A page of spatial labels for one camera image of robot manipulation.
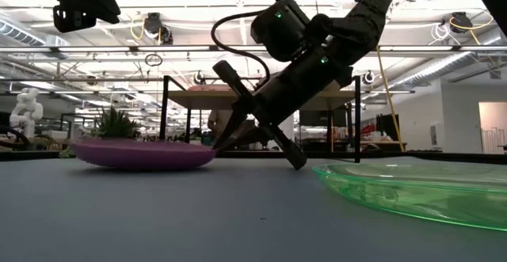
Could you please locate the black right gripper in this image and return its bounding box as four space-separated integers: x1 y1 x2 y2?
212 54 353 171

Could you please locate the orange transparent plate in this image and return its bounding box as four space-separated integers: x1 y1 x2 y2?
187 84 231 93

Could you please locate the purple opaque plate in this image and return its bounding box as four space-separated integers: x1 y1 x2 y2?
71 137 218 172

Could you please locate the green transparent plate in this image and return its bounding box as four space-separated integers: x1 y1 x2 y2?
312 162 507 232

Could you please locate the person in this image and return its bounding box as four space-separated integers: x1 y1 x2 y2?
207 109 238 139

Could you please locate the black background monitor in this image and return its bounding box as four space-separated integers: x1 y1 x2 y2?
299 109 349 128

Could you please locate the small green potted plant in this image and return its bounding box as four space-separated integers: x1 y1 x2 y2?
59 106 140 158

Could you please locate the wooden shelf with black frame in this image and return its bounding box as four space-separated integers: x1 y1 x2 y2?
158 74 362 164

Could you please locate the black ceiling cord reel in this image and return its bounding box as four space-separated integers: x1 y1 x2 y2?
142 11 175 46
450 11 474 33

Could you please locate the silver ventilation duct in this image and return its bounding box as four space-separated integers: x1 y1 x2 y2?
0 18 71 50

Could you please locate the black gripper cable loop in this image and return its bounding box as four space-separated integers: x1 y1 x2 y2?
210 0 360 85

